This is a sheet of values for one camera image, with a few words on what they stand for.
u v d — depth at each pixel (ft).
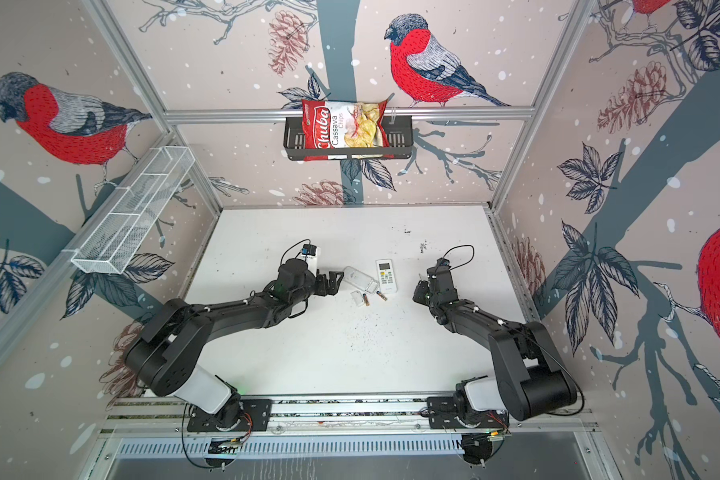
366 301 3.10
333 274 2.71
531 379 1.40
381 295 3.12
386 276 3.22
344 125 2.87
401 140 3.11
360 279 3.21
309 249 2.62
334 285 2.69
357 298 3.11
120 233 2.39
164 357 1.46
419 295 2.74
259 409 2.44
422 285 2.74
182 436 2.33
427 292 2.69
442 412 2.40
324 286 2.66
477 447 2.56
